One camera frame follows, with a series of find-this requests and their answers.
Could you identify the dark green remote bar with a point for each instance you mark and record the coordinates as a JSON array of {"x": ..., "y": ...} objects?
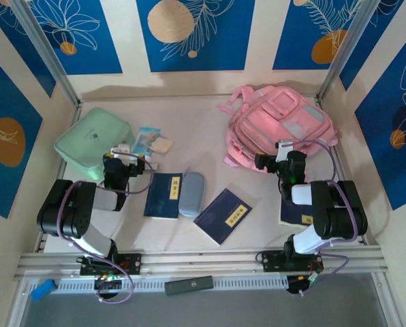
[{"x": 189, "y": 285}]

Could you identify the aluminium mounting rail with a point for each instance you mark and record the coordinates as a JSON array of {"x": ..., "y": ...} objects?
[{"x": 203, "y": 260}]

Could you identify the grey-blue pencil case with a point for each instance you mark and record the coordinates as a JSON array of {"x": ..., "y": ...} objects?
[{"x": 191, "y": 194}]

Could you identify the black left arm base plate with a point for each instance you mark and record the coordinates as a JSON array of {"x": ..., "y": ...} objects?
[{"x": 131, "y": 264}]

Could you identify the aluminium table side rail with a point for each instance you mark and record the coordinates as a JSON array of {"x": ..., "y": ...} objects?
[
  {"x": 48, "y": 221},
  {"x": 342, "y": 170}
]

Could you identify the mint green zip bag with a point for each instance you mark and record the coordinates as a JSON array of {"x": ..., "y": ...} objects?
[{"x": 90, "y": 136}]

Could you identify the blue cylinder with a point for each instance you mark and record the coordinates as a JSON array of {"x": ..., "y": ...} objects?
[{"x": 43, "y": 290}]

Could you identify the dark blue book yellow label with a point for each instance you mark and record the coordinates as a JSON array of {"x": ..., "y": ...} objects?
[
  {"x": 160, "y": 197},
  {"x": 291, "y": 214},
  {"x": 216, "y": 218}
]

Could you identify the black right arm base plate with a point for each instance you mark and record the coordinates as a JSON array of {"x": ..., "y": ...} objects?
[{"x": 271, "y": 262}]

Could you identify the blue tissue packet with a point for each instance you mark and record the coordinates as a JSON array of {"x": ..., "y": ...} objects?
[{"x": 143, "y": 139}]

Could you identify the pink student backpack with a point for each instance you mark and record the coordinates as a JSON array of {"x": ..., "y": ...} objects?
[{"x": 274, "y": 122}]

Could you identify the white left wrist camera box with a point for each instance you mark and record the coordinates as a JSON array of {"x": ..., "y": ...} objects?
[{"x": 121, "y": 150}]

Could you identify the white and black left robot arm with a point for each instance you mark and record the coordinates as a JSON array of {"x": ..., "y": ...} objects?
[{"x": 66, "y": 211}]

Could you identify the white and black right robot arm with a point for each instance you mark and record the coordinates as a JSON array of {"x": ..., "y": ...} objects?
[{"x": 339, "y": 211}]

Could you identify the small black controller board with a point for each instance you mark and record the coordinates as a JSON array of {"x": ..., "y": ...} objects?
[
  {"x": 107, "y": 282},
  {"x": 298, "y": 286}
]

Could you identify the beige bread packet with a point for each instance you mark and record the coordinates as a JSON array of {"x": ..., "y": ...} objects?
[{"x": 162, "y": 144}]

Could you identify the aluminium frame post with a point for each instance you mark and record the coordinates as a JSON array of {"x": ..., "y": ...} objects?
[
  {"x": 46, "y": 51},
  {"x": 346, "y": 51}
]

